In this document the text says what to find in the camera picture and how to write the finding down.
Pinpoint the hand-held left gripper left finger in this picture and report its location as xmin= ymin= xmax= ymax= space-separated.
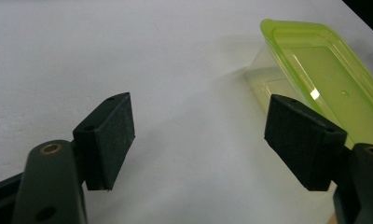
xmin=11 ymin=91 xmax=136 ymax=224

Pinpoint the clear plastic container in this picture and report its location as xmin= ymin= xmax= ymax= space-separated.
xmin=245 ymin=43 xmax=355 ymax=149

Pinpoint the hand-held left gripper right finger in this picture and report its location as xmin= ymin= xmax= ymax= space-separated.
xmin=263 ymin=93 xmax=373 ymax=224

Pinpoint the green translucent plastic container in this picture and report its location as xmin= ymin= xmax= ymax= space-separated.
xmin=259 ymin=18 xmax=373 ymax=148

